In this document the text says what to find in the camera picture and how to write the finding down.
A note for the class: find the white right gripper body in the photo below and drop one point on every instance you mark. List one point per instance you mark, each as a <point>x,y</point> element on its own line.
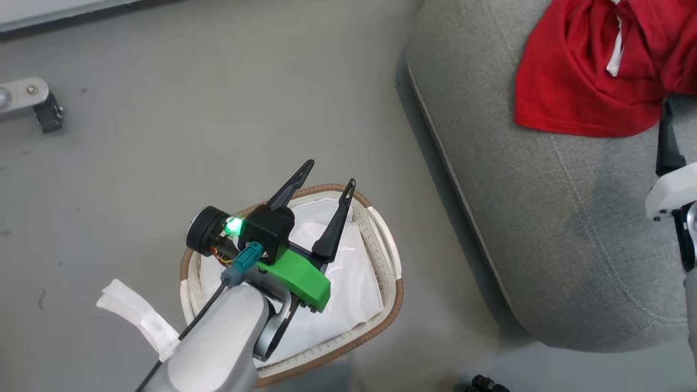
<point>672,193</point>

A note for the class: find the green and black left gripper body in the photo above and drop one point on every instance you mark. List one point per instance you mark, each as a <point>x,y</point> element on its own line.
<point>302,283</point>

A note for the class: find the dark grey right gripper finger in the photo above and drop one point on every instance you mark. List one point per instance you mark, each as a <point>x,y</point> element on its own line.
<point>668,141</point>

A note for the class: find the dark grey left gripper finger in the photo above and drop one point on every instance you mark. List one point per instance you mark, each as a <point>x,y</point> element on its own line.
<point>291,188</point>
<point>335,228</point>

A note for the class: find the red shirt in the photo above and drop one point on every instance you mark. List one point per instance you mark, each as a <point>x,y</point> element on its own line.
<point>561,81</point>

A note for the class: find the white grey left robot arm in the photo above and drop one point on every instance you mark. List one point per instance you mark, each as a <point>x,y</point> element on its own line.
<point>218,348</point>

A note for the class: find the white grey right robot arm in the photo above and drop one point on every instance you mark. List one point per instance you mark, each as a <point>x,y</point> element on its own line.
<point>691,305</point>

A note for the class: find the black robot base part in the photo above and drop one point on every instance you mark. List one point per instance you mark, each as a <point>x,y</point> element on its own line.
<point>484,384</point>

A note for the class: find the grey fabric sofa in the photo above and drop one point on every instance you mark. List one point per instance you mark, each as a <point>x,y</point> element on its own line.
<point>544,218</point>

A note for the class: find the white laundry basket brown rim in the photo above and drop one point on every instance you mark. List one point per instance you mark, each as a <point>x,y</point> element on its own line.
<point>375,245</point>

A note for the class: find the black cylindrical wrist motor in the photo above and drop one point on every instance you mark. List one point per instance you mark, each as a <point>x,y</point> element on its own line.
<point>202,231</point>

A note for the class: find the white fabric strip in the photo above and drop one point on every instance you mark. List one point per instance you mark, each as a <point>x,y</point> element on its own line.
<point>136,316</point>

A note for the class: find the grey metal leg with caster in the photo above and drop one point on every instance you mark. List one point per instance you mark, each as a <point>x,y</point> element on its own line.
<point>24,95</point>

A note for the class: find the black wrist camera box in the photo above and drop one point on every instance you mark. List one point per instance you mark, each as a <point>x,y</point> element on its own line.
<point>272,228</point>

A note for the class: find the grey metal partition frame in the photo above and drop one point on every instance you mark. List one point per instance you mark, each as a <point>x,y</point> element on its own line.
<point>54,16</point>

